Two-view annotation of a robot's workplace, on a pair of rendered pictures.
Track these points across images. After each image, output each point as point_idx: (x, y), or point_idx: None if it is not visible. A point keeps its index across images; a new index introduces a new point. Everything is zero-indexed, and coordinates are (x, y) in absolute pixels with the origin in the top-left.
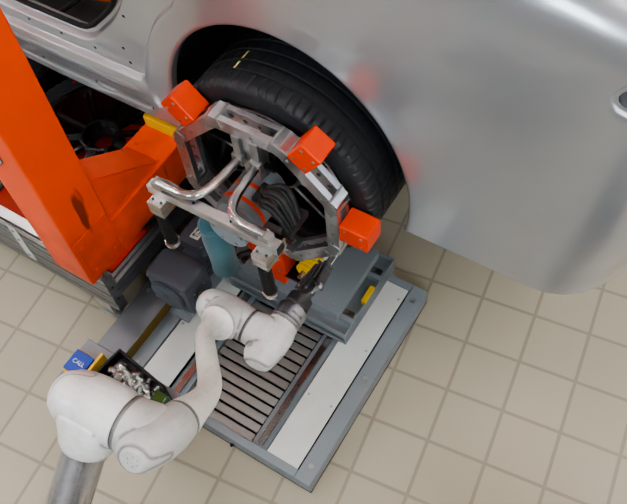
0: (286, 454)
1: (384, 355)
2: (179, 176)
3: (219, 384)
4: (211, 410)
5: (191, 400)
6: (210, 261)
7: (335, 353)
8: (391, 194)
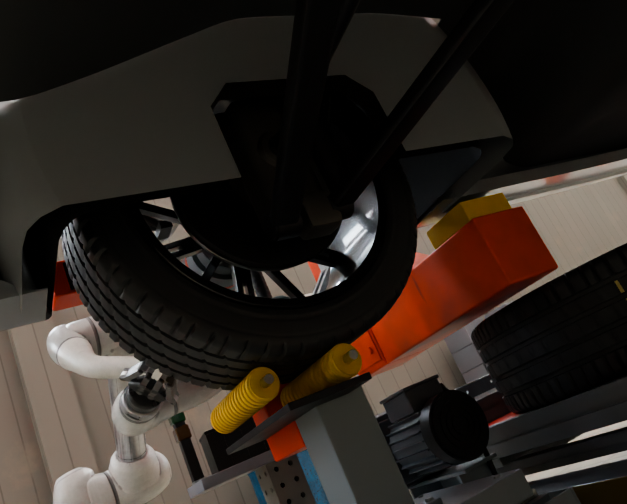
0: None
1: None
2: (443, 308)
3: (87, 362)
4: (69, 364)
5: (72, 341)
6: (396, 437)
7: None
8: (71, 251)
